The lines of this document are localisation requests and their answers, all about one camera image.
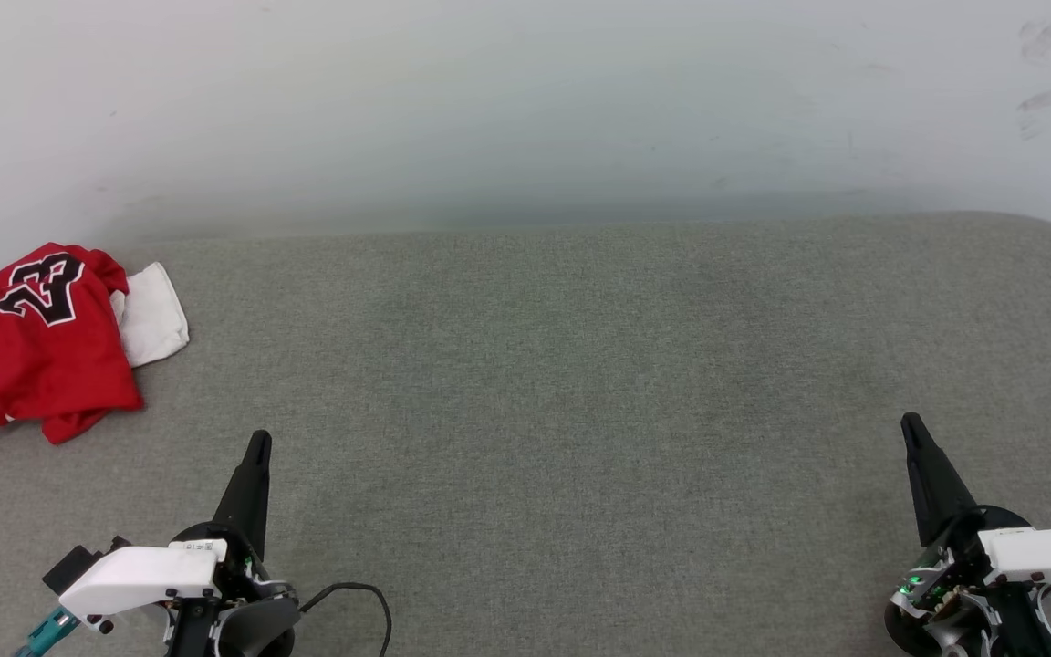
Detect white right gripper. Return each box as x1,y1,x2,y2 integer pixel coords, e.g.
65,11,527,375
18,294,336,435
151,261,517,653
895,412,1051,612

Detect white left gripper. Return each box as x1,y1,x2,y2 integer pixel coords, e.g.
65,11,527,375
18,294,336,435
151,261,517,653
58,431,301,657

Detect red and white basketball jersey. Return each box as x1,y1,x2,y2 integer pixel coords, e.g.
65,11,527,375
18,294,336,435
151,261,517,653
0,242,191,445

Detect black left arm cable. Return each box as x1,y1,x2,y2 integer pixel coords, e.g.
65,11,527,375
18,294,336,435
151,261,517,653
297,582,394,657

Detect teal cable connector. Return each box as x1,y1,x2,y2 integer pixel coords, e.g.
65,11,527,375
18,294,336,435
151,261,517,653
15,607,80,657

